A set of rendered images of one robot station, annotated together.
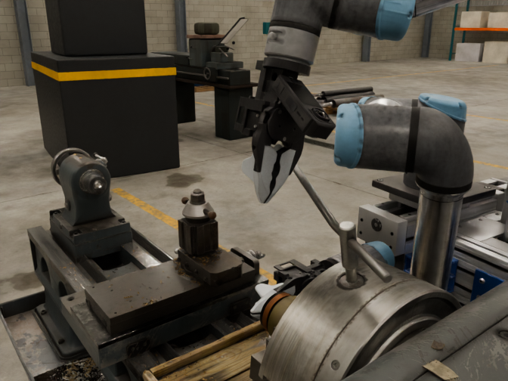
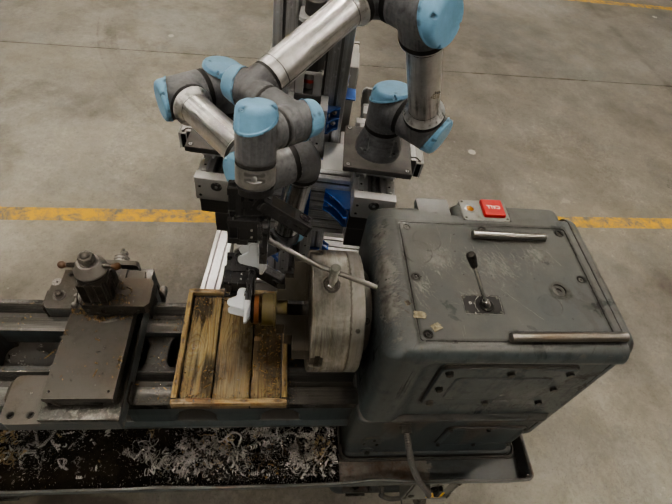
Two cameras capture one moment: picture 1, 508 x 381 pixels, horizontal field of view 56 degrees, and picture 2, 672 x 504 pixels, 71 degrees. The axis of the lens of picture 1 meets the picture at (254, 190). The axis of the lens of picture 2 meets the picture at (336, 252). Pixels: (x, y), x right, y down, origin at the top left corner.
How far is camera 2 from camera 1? 0.79 m
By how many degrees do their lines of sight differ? 59
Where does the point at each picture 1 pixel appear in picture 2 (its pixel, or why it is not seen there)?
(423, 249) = not seen: hidden behind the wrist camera
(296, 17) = (270, 162)
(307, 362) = (342, 338)
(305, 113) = (301, 225)
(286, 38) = (266, 178)
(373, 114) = not seen: hidden behind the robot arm
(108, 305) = (90, 391)
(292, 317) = (319, 322)
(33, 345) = not seen: outside the picture
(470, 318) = (399, 276)
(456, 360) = (417, 304)
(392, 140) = (288, 174)
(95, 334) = (101, 416)
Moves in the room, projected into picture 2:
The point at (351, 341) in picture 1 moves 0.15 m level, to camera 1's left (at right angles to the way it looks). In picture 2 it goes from (359, 316) to (322, 364)
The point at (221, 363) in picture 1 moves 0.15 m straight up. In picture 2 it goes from (199, 352) to (194, 325)
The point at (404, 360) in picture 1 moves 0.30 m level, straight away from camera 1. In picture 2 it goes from (406, 319) to (329, 230)
